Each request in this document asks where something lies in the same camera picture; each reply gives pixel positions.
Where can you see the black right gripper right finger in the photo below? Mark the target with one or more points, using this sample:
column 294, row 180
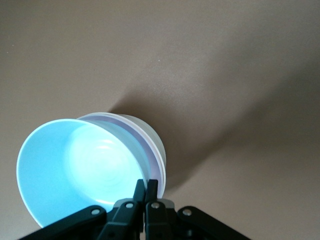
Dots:
column 157, row 222

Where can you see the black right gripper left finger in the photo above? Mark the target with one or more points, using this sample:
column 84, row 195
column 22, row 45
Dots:
column 125, row 217

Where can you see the pale pink bowl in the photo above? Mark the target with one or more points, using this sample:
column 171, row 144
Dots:
column 153, row 166

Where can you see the light blue bowl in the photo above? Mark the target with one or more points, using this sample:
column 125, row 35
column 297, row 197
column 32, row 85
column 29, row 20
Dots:
column 62, row 162

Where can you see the white bowl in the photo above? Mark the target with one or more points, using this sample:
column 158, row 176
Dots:
column 155, row 140

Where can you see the brown table cover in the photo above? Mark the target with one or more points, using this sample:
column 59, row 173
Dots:
column 75, row 50

